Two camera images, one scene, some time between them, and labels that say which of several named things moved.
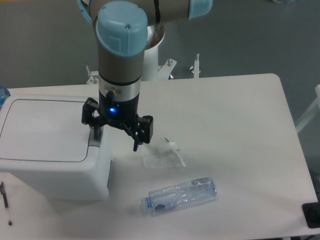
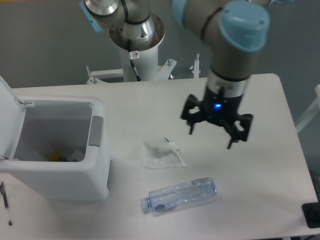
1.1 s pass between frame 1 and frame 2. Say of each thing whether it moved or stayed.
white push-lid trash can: stayed
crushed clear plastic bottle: stayed
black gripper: moved
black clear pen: stayed
